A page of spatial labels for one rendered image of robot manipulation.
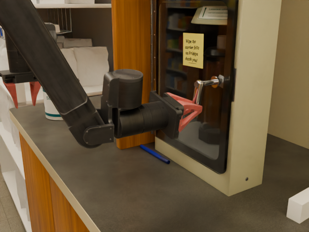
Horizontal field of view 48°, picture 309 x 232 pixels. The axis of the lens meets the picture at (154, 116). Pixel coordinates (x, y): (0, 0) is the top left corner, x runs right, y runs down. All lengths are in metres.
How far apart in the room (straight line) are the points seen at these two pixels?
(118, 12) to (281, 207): 0.63
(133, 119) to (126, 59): 0.37
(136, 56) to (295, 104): 0.53
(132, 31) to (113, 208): 0.49
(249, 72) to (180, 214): 0.33
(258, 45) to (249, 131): 0.19
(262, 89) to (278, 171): 0.27
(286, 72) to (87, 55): 1.12
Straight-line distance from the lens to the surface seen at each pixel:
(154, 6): 0.94
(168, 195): 0.82
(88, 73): 1.96
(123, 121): 0.64
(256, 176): 0.87
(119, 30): 0.97
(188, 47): 0.82
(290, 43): 1.18
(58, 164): 1.00
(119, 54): 0.98
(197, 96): 0.73
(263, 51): 0.77
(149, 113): 0.66
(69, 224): 1.08
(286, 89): 1.20
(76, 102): 0.59
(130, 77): 0.61
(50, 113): 1.36
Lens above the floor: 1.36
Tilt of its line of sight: 18 degrees down
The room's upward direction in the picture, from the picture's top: straight up
